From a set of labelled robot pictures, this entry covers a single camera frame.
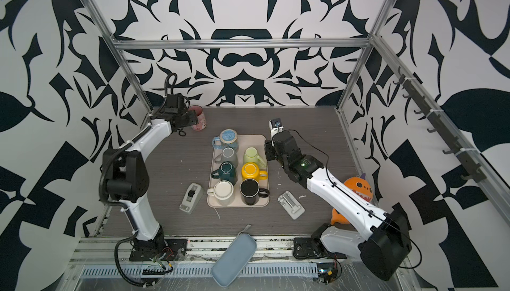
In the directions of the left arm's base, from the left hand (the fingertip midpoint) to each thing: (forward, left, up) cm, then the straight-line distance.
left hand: (188, 113), depth 96 cm
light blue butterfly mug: (-12, -19, -4) cm, 23 cm away
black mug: (-35, -29, -10) cm, 46 cm away
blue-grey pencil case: (-58, -22, -13) cm, 63 cm away
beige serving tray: (-26, -23, -16) cm, 38 cm away
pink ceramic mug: (+1, -5, -6) cm, 8 cm away
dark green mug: (-28, -19, -6) cm, 34 cm away
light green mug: (-20, -29, -7) cm, 36 cm away
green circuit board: (-62, -55, -17) cm, 85 cm away
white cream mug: (-35, -17, -9) cm, 40 cm away
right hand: (-20, -37, +7) cm, 43 cm away
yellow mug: (-27, -29, -7) cm, 40 cm away
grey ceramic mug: (-19, -19, -7) cm, 28 cm away
